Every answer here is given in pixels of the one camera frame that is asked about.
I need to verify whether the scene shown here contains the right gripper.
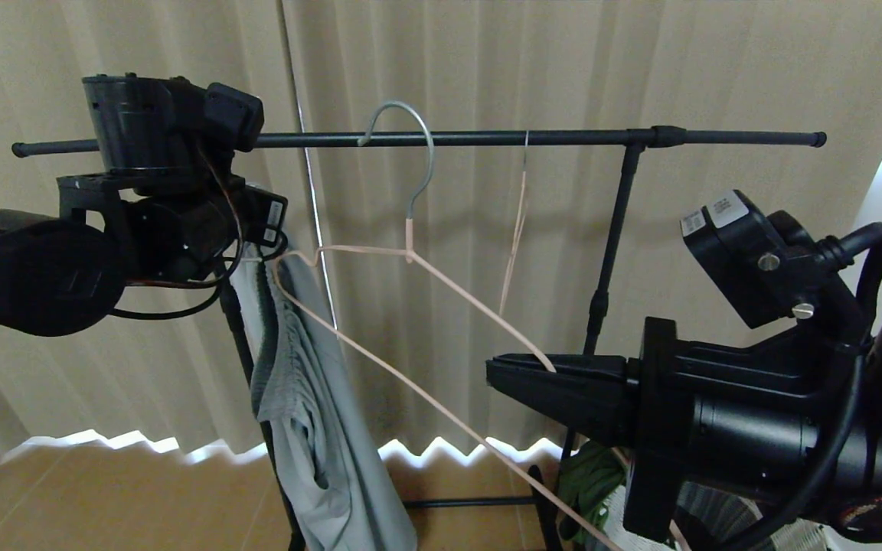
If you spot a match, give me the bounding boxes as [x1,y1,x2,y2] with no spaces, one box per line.
[623,316,880,542]

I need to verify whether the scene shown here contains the pink clothes hanger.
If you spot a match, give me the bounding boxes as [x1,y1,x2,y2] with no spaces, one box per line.
[498,130,532,317]
[269,99,691,551]

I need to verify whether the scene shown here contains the pale grey shorts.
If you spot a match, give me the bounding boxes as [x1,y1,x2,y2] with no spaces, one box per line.
[227,243,419,551]

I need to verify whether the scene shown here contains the white laundry basket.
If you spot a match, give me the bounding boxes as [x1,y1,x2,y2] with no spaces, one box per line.
[563,482,832,551]

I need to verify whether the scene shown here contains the black clothes rack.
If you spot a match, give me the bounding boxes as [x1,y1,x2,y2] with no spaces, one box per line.
[12,125,828,551]

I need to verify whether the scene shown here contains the green garment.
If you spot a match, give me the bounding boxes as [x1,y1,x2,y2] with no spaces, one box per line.
[556,440,627,546]

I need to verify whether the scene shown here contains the beige curtain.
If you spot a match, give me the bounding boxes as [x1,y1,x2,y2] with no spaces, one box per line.
[0,0,882,464]

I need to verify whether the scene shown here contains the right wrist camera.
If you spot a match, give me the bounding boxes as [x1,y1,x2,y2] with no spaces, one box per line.
[681,189,871,354]

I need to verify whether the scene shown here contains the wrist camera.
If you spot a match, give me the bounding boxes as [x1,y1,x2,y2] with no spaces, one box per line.
[238,182,290,250]
[681,189,871,354]

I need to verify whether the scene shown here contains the black cable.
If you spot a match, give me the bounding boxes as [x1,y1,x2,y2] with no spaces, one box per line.
[108,230,290,322]
[717,221,882,551]

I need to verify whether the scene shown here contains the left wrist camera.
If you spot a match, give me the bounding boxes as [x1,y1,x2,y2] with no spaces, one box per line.
[238,182,290,250]

